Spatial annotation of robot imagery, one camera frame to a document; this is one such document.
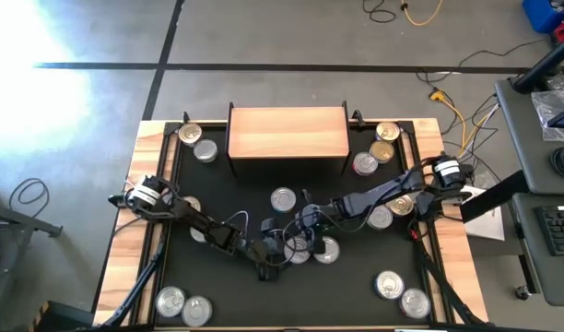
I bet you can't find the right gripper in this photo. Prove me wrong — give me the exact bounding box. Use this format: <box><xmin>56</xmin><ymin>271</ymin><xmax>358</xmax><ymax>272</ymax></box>
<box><xmin>295</xmin><ymin>187</ymin><xmax>341</xmax><ymax>255</ymax></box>

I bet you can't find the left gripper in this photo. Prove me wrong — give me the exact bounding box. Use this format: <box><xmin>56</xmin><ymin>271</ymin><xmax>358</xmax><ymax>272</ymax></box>
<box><xmin>242</xmin><ymin>218</ymin><xmax>284</xmax><ymax>283</ymax></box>

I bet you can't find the teal skipjack tuna can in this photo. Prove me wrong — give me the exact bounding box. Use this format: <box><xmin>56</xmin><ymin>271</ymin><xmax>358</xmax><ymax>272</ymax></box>
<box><xmin>283</xmin><ymin>234</ymin><xmax>312</xmax><ymax>266</ymax></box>
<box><xmin>155</xmin><ymin>285</ymin><xmax>187</xmax><ymax>318</ymax></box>

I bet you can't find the blue albacore tuna can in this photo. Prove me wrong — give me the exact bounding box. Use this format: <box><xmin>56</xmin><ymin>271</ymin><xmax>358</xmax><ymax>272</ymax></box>
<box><xmin>312</xmin><ymin>235</ymin><xmax>342</xmax><ymax>266</ymax></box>
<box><xmin>374</xmin><ymin>269</ymin><xmax>405</xmax><ymax>301</ymax></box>

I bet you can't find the red label tuna can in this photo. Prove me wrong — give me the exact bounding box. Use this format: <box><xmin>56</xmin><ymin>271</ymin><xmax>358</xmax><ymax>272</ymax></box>
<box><xmin>352</xmin><ymin>151</ymin><xmax>380</xmax><ymax>177</ymax></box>

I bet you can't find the green albacore can gold lid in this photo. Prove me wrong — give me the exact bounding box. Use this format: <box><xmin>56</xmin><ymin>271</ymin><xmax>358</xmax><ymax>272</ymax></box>
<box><xmin>369</xmin><ymin>139</ymin><xmax>396</xmax><ymax>165</ymax></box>

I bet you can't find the silver lid tuna can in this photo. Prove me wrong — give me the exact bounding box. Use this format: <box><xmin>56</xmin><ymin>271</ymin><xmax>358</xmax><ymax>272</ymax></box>
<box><xmin>399</xmin><ymin>288</ymin><xmax>432</xmax><ymax>320</ymax></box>

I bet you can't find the white paper sheet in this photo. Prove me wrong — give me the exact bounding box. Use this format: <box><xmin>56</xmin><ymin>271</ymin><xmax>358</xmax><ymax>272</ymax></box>
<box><xmin>461</xmin><ymin>184</ymin><xmax>507</xmax><ymax>242</ymax></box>

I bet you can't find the black desk support bar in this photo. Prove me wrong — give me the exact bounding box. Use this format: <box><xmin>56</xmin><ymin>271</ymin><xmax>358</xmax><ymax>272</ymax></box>
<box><xmin>459</xmin><ymin>170</ymin><xmax>530</xmax><ymax>225</ymax></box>

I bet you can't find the black box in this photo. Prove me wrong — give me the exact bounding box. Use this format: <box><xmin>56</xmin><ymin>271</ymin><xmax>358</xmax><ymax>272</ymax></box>
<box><xmin>30</xmin><ymin>299</ymin><xmax>97</xmax><ymax>332</ymax></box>

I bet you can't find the grey desk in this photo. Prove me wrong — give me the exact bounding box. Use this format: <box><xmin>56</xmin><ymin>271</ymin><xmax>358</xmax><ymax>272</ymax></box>
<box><xmin>511</xmin><ymin>192</ymin><xmax>564</xmax><ymax>308</ymax></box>
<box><xmin>493</xmin><ymin>68</ymin><xmax>564</xmax><ymax>195</ymax></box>

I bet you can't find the black keyboard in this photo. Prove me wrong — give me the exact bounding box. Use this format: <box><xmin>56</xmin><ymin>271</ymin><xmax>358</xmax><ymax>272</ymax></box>
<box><xmin>535</xmin><ymin>205</ymin><xmax>564</xmax><ymax>257</ymax></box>

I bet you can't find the clear plastic bag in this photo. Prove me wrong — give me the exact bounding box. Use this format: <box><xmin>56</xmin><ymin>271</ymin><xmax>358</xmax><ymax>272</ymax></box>
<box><xmin>530</xmin><ymin>89</ymin><xmax>564</xmax><ymax>142</ymax></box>

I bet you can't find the black monitor pole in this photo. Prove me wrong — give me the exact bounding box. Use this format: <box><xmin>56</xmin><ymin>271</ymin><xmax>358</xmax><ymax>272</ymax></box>
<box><xmin>511</xmin><ymin>31</ymin><xmax>564</xmax><ymax>93</ymax></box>

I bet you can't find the blue plastic bin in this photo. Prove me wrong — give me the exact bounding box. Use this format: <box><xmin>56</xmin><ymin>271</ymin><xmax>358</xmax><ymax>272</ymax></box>
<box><xmin>521</xmin><ymin>0</ymin><xmax>564</xmax><ymax>34</ymax></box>

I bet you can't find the wooden shelf black frame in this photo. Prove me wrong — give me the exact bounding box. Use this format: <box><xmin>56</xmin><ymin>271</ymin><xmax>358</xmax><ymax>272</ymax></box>
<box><xmin>224</xmin><ymin>101</ymin><xmax>352</xmax><ymax>179</ymax></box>

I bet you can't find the black diagonal frame strut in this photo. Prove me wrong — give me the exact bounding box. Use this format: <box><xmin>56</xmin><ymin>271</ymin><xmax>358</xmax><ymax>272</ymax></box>
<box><xmin>97</xmin><ymin>230</ymin><xmax>169</xmax><ymax>329</ymax></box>
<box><xmin>413</xmin><ymin>237</ymin><xmax>484</xmax><ymax>329</ymax></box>

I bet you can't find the black aluminium table frame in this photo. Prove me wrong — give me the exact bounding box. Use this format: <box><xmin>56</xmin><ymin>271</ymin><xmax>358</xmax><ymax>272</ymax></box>
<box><xmin>150</xmin><ymin>118</ymin><xmax>444</xmax><ymax>331</ymax></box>

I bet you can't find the yellow extension cable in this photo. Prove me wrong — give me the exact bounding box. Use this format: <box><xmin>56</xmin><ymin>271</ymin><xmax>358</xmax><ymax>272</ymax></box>
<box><xmin>428</xmin><ymin>89</ymin><xmax>470</xmax><ymax>160</ymax></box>

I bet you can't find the black floor cable loop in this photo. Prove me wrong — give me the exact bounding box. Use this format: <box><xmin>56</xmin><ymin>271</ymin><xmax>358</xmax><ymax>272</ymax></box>
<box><xmin>362</xmin><ymin>0</ymin><xmax>397</xmax><ymax>24</ymax></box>
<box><xmin>8</xmin><ymin>178</ymin><xmax>51</xmax><ymax>207</ymax></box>

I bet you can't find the yellow floor cable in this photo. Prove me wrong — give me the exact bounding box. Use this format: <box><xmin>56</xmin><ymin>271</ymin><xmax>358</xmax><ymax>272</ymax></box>
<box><xmin>400</xmin><ymin>0</ymin><xmax>444</xmax><ymax>27</ymax></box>

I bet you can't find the long black floor cable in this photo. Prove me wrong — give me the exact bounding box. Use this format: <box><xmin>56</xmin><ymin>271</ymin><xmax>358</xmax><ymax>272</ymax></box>
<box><xmin>414</xmin><ymin>39</ymin><xmax>550</xmax><ymax>85</ymax></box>

